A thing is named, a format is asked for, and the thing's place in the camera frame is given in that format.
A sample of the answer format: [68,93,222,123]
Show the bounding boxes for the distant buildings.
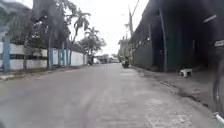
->
[93,53,120,65]

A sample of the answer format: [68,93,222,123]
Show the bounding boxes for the grey asphalt road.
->
[0,62,224,128]

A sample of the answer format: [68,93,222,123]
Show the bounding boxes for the utility pole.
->
[127,5,135,64]

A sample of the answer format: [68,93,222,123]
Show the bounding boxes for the row of trees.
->
[19,0,107,68]

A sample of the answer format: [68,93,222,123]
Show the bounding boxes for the dark green building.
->
[129,0,224,72]

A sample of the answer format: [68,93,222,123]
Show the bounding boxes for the white stool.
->
[179,68,194,78]

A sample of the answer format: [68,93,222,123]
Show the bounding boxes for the dirt roadside strip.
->
[130,65,221,111]

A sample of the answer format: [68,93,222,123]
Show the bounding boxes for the white and blue wall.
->
[0,41,89,72]

